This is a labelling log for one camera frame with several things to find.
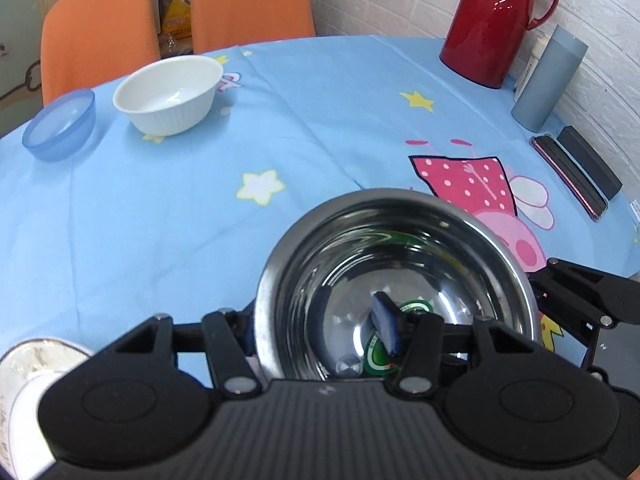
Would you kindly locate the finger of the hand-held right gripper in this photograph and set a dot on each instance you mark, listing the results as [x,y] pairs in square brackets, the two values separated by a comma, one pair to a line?
[585,292]

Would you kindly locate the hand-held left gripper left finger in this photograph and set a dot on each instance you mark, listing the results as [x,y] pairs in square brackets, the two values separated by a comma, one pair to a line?
[225,347]

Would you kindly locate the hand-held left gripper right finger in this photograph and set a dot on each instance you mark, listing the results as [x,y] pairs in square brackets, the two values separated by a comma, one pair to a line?
[386,324]

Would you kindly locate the stainless steel bowl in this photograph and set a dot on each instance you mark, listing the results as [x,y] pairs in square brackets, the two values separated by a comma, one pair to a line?
[350,270]

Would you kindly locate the large white plate patterned rim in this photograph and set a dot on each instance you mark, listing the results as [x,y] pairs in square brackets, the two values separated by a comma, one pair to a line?
[20,385]

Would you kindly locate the smartphone in clear case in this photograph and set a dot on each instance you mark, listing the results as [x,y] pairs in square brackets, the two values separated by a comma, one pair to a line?
[567,177]

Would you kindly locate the black rectangular case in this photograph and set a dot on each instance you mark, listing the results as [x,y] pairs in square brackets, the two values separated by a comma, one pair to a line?
[590,160]

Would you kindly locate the blue cartoon pig tablecloth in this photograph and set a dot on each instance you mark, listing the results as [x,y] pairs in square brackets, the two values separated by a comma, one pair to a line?
[150,220]

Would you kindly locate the grey blue tumbler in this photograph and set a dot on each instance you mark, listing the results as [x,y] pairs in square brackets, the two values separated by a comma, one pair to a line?
[547,80]

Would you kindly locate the white bottle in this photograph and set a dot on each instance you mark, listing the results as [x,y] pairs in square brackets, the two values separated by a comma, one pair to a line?
[529,72]

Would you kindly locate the white ribbed bowl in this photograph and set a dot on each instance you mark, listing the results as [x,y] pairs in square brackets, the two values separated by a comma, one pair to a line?
[167,95]

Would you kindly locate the blue translucent plastic bowl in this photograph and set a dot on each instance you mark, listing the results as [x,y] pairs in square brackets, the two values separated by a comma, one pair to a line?
[60,125]

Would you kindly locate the red thermos jug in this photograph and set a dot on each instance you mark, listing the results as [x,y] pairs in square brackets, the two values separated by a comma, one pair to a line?
[487,25]

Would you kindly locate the orange chair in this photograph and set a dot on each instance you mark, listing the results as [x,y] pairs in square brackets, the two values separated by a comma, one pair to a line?
[100,30]
[250,5]

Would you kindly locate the yellow snack bag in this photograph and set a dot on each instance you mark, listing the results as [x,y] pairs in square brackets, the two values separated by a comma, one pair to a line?
[175,0]

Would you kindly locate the glass door with cartoon outline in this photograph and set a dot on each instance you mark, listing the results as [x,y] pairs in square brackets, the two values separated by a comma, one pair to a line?
[15,60]

